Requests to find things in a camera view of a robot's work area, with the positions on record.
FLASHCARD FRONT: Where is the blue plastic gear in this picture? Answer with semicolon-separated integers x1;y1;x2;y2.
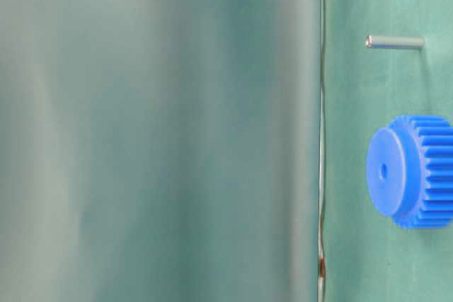
366;115;452;229

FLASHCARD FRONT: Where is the small grey metal shaft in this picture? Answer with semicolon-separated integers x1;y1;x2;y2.
365;35;425;50

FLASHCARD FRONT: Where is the green table cloth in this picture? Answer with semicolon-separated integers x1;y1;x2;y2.
1;0;452;301

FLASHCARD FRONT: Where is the thin grey wire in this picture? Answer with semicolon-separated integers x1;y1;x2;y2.
316;0;327;302

